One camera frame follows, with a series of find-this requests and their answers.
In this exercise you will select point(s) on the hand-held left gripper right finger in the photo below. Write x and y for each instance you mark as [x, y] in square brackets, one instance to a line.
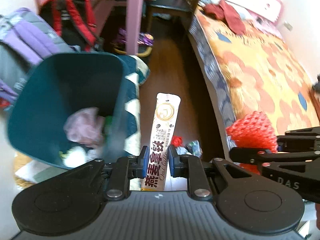
[172, 160]

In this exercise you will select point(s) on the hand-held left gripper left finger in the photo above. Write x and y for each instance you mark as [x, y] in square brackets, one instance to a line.
[143, 160]

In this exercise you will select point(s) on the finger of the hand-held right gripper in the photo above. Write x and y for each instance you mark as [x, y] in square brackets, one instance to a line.
[275, 155]
[300, 140]

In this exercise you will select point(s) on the blue grey wrapper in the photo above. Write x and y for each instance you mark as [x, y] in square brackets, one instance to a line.
[181, 151]

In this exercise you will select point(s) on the patterned wrapper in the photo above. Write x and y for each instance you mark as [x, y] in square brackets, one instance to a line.
[194, 148]

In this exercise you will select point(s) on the red foam net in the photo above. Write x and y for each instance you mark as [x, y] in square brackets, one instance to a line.
[250, 130]

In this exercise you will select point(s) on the white drink sachet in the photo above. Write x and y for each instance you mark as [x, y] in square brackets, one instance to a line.
[165, 120]

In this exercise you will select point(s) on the pink plastic bag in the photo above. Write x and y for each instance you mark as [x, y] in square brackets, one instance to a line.
[85, 126]

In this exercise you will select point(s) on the dark teal trash bin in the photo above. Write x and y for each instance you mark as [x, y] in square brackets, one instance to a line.
[75, 80]

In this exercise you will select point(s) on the dark clothes pile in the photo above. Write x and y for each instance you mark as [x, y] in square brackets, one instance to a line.
[317, 87]

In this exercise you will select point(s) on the teal quilted mat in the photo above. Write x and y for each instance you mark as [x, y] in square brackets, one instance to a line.
[133, 95]

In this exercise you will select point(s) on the orange floral bedsheet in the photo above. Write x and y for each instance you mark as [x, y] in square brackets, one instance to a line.
[262, 75]

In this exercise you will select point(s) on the yellow patterned mat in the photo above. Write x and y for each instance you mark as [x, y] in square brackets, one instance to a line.
[27, 172]

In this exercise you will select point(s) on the purple bag with yellow trim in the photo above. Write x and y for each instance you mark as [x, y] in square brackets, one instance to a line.
[145, 38]

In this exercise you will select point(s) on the red garment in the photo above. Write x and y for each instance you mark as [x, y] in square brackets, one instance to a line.
[232, 16]

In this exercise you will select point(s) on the pink desk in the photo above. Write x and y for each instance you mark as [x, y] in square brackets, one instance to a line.
[135, 10]

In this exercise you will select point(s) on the dark wooden chair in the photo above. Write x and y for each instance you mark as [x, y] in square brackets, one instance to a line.
[170, 5]

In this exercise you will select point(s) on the black red backpack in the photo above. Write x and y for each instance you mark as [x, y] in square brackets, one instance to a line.
[72, 20]

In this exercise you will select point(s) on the purple grey backpack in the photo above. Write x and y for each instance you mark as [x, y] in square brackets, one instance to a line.
[30, 35]

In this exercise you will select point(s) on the small white wall socket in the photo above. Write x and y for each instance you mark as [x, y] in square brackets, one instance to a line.
[287, 26]

